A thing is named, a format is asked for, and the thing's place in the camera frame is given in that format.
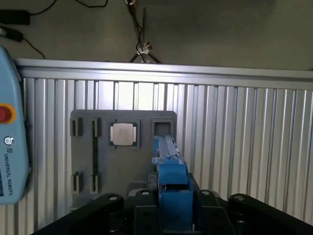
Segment grey parts rack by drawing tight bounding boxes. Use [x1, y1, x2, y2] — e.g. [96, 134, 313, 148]
[69, 110, 178, 212]

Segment silver CPU chip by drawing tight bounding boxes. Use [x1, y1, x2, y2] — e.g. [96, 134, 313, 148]
[112, 122, 138, 146]

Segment light blue teach pendant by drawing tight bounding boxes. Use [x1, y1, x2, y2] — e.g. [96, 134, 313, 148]
[0, 45, 34, 205]

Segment small black power adapter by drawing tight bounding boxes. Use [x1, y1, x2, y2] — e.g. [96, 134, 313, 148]
[0, 25, 24, 43]

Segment large black power adapter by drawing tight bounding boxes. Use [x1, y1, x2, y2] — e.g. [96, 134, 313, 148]
[0, 9, 31, 25]

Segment aluminium table edge rail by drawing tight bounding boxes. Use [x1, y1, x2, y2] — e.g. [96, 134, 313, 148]
[13, 58, 313, 90]

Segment black camera tripod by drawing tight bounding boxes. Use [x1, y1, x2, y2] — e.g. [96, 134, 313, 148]
[125, 0, 162, 64]

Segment thin black adapter cable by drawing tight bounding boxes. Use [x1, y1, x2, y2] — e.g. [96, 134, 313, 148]
[21, 36, 46, 59]

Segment long black floor cable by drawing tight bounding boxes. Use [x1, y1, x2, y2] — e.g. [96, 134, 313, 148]
[28, 0, 109, 16]

